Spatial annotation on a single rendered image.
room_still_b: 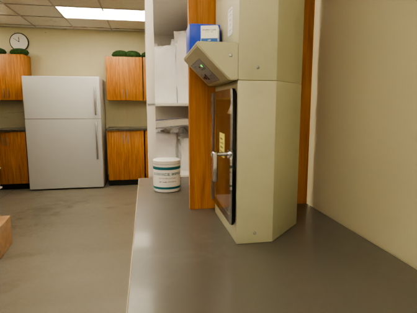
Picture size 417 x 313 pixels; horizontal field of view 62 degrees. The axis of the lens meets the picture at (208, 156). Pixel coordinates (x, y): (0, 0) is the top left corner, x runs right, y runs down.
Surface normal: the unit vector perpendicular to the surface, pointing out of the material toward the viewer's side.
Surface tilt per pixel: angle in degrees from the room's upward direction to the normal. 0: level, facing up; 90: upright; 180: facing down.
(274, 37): 90
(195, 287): 0
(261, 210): 90
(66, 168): 90
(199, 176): 90
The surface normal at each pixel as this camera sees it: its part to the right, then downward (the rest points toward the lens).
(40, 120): 0.18, 0.14
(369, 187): -0.98, 0.03
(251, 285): 0.00, -0.99
